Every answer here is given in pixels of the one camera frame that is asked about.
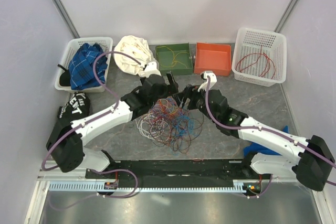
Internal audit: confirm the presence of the brown cable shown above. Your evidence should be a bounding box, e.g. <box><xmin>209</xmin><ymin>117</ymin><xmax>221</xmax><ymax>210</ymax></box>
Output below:
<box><xmin>146</xmin><ymin>103</ymin><xmax>204</xmax><ymax>154</ymax></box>

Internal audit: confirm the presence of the white cable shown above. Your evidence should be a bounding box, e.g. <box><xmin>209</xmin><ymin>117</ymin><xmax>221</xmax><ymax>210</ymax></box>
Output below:
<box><xmin>135</xmin><ymin>113</ymin><xmax>169</xmax><ymax>142</ymax></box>

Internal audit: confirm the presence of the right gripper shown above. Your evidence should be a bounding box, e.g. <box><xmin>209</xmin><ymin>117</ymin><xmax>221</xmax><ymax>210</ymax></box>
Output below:
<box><xmin>172</xmin><ymin>83</ymin><xmax>218</xmax><ymax>123</ymax></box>

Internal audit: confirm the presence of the black printed t-shirt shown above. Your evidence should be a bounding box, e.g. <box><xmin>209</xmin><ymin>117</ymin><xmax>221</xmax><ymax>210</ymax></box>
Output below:
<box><xmin>50</xmin><ymin>92</ymin><xmax>90</xmax><ymax>137</ymax></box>

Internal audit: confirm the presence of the green tray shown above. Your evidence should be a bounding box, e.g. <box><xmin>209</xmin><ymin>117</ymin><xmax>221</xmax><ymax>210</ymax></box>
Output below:
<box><xmin>155</xmin><ymin>43</ymin><xmax>194</xmax><ymax>76</ymax></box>

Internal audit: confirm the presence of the blue cable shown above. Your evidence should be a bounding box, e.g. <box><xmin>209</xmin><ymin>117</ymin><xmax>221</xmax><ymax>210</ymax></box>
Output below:
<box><xmin>157</xmin><ymin>98</ymin><xmax>197</xmax><ymax>155</ymax></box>

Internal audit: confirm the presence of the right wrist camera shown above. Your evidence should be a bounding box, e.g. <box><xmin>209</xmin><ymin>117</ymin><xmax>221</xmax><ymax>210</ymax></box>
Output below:
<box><xmin>197</xmin><ymin>71</ymin><xmax>217</xmax><ymax>92</ymax></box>

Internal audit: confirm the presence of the pink cable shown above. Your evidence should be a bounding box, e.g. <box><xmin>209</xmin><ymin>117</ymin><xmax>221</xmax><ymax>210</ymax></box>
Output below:
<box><xmin>143</xmin><ymin>100</ymin><xmax>184</xmax><ymax>141</ymax></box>

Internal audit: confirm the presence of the blue plaid cloth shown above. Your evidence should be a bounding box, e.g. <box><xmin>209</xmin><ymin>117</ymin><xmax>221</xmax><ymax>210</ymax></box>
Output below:
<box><xmin>68</xmin><ymin>43</ymin><xmax>103</xmax><ymax>90</ymax></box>

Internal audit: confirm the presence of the light blue cable duct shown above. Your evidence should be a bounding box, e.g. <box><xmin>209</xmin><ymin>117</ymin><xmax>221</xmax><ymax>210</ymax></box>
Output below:
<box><xmin>48</xmin><ymin>181</ymin><xmax>246</xmax><ymax>193</ymax></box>

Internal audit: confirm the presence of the blue fleece cloth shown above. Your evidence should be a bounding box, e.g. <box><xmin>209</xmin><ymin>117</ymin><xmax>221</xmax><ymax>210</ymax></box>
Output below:
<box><xmin>243</xmin><ymin>140</ymin><xmax>281</xmax><ymax>157</ymax></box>

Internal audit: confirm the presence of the white crumpled cloth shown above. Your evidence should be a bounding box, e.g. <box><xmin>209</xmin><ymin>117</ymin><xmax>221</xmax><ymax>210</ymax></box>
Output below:
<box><xmin>113</xmin><ymin>35</ymin><xmax>154</xmax><ymax>77</ymax></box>

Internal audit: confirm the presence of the empty white basket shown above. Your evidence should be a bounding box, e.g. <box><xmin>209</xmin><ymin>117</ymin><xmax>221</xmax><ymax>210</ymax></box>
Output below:
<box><xmin>232</xmin><ymin>28</ymin><xmax>287</xmax><ymax>87</ymax></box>

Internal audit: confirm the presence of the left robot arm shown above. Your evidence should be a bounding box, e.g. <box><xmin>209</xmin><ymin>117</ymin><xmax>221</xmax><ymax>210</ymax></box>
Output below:
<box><xmin>46</xmin><ymin>72</ymin><xmax>179</xmax><ymax>178</ymax></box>

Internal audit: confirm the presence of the left aluminium frame post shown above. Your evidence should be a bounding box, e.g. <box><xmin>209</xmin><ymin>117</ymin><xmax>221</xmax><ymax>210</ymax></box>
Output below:
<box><xmin>52</xmin><ymin>0</ymin><xmax>80</xmax><ymax>38</ymax></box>

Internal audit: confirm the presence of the red cable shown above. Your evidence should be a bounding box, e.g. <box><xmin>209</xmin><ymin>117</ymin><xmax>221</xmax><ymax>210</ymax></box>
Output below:
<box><xmin>235</xmin><ymin>45</ymin><xmax>277</xmax><ymax>80</ymax></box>
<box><xmin>149</xmin><ymin>100</ymin><xmax>190</xmax><ymax>151</ymax></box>

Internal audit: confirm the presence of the right aluminium frame post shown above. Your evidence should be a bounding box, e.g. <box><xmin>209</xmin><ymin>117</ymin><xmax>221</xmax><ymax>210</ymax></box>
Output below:
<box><xmin>274</xmin><ymin>0</ymin><xmax>300</xmax><ymax>33</ymax></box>

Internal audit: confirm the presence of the white basket with clothes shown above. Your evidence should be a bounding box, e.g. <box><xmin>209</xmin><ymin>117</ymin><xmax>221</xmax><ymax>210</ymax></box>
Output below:
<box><xmin>54</xmin><ymin>37</ymin><xmax>113</xmax><ymax>93</ymax></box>

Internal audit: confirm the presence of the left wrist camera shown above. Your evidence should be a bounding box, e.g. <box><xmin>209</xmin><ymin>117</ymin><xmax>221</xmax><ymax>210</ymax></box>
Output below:
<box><xmin>139</xmin><ymin>61</ymin><xmax>161</xmax><ymax>78</ymax></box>

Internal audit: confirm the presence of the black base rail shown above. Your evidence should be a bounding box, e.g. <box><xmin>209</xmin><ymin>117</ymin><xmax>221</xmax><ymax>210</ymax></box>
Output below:
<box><xmin>85</xmin><ymin>158</ymin><xmax>274</xmax><ymax>189</ymax></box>

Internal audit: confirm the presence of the orange tray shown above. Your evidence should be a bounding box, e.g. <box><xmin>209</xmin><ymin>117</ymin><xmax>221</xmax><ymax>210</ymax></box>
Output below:
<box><xmin>194</xmin><ymin>42</ymin><xmax>232</xmax><ymax>77</ymax></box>

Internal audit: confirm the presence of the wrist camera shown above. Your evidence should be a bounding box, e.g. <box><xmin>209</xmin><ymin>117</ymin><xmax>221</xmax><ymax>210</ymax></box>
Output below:
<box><xmin>197</xmin><ymin>71</ymin><xmax>217</xmax><ymax>92</ymax></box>
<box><xmin>139</xmin><ymin>61</ymin><xmax>161</xmax><ymax>78</ymax></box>

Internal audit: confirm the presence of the aluminium frame post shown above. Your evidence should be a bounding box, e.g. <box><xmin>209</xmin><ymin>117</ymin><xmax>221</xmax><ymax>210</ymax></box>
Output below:
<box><xmin>52</xmin><ymin>0</ymin><xmax>80</xmax><ymax>38</ymax></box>
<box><xmin>274</xmin><ymin>0</ymin><xmax>300</xmax><ymax>33</ymax></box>

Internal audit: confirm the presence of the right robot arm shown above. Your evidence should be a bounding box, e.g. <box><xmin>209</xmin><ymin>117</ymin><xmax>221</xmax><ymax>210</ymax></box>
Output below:
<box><xmin>173</xmin><ymin>85</ymin><xmax>335</xmax><ymax>191</ymax></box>

